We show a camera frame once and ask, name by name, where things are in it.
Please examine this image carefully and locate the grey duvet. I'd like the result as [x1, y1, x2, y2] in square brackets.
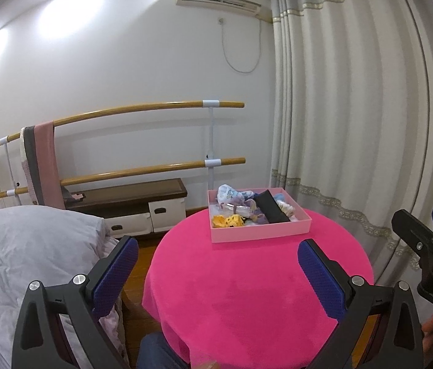
[0, 205, 117, 368]

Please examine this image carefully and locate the pink grey hanging towel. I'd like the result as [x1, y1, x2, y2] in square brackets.
[20, 122, 65, 210]

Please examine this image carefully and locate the cotton swabs plastic bag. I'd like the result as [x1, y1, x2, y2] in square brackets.
[276, 200, 295, 217]

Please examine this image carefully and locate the pink table cloth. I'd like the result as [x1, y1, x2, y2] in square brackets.
[141, 207, 376, 369]

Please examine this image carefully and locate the cream curtain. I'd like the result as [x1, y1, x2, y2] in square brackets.
[266, 0, 433, 316]

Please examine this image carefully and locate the yellow crochet flower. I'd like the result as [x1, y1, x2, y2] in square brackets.
[211, 214, 245, 228]

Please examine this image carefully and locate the grey wall cable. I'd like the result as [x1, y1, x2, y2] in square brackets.
[218, 16, 263, 75]

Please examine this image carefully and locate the left white bar post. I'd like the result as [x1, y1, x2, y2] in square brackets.
[0, 136, 22, 206]

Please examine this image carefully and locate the lower wooden ballet bar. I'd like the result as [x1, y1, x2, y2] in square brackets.
[33, 157, 246, 196]

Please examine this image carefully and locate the floral blue bow cloth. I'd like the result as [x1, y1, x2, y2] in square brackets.
[216, 184, 255, 206]

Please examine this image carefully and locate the person's left hand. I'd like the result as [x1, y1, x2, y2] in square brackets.
[195, 361, 220, 369]

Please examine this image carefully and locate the clear bag with ribbon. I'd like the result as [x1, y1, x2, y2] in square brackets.
[225, 204, 253, 219]

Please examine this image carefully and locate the white bar support post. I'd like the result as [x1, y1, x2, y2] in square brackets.
[202, 100, 221, 190]

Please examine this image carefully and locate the light blue sock ball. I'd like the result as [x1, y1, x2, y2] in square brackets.
[273, 193, 285, 202]

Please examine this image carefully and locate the purple organza scrunchie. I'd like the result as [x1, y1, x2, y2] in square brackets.
[242, 199, 269, 225]

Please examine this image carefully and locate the upper wooden ballet bar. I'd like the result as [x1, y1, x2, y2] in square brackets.
[0, 100, 246, 152]

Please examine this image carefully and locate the black leather case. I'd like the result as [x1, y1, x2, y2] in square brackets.
[254, 190, 290, 224]

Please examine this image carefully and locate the dark top storage bench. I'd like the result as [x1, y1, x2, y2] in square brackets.
[65, 178, 187, 238]

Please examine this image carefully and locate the wooden ballet bar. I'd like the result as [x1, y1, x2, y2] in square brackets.
[0, 100, 246, 152]
[33, 157, 246, 196]

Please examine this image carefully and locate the pink cardboard box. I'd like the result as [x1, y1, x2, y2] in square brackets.
[207, 188, 312, 243]

